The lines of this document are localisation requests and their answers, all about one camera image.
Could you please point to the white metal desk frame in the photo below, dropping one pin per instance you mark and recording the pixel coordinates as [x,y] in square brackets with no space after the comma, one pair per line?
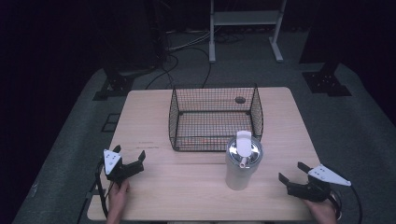
[246,17]

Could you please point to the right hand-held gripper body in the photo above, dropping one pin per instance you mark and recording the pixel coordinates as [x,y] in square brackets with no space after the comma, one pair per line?
[327,175]

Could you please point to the person's right hand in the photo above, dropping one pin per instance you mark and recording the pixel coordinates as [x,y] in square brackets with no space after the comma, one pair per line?
[323,213]

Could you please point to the dark round table grommet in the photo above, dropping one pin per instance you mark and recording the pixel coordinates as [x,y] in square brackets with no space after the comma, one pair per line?
[240,100]

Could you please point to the person's left hand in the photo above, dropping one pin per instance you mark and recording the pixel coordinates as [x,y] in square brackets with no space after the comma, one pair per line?
[118,196]

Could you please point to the black stand base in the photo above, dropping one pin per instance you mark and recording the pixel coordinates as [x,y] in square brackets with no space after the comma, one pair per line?
[325,82]
[116,84]

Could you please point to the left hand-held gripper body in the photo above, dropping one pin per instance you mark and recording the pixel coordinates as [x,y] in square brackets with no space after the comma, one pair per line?
[112,161]

